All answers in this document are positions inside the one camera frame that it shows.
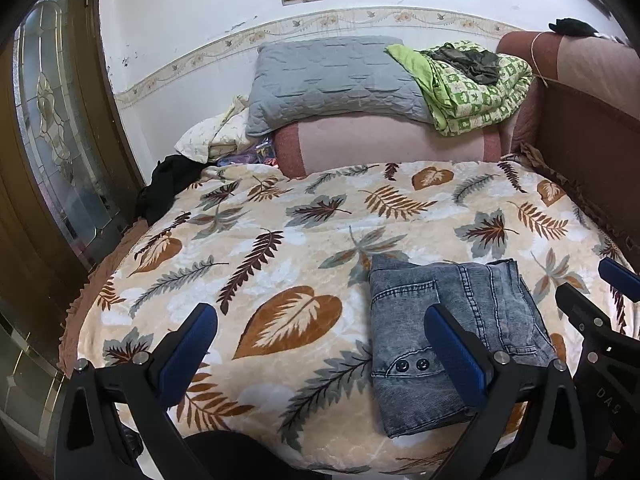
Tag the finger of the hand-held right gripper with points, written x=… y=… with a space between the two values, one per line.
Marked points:
x=622 y=277
x=582 y=307

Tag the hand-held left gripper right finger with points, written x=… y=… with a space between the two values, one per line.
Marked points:
x=456 y=357

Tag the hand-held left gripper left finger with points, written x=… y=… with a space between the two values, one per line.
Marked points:
x=192 y=345

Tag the grey-blue denim pants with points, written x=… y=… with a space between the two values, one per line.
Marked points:
x=415 y=320

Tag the beige leaf-printed blanket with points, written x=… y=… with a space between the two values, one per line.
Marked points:
x=280 y=270

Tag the colourful packet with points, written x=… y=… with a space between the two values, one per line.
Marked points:
x=257 y=154

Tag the cream cloth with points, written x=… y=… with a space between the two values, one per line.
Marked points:
x=215 y=135

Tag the pink and brown sofa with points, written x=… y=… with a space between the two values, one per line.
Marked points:
x=380 y=145

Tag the wooden door with glass panel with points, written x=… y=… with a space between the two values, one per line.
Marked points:
x=50 y=160

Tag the green printed blanket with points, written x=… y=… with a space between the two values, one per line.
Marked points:
x=475 y=95

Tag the small black cloth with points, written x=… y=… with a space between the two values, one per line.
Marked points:
x=575 y=27

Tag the dark olive garment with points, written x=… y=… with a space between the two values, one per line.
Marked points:
x=472 y=62

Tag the grey quilted pillow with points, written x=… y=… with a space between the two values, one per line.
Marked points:
x=335 y=80

